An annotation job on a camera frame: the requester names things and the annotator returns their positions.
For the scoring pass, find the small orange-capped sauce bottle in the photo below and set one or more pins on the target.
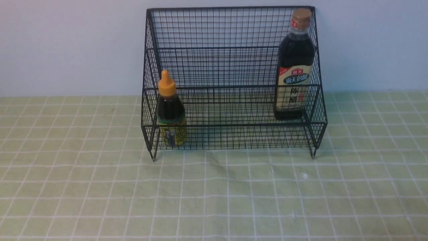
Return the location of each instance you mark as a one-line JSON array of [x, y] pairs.
[[170, 113]]

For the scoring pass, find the large dark vinegar bottle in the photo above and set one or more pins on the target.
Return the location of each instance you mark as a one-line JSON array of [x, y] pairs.
[[296, 54]]

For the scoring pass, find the green checkered tablecloth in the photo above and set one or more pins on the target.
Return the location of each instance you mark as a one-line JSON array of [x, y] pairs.
[[77, 169]]

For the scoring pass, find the black wire mesh shelf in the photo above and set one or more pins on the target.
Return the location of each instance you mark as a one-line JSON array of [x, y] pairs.
[[224, 63]]

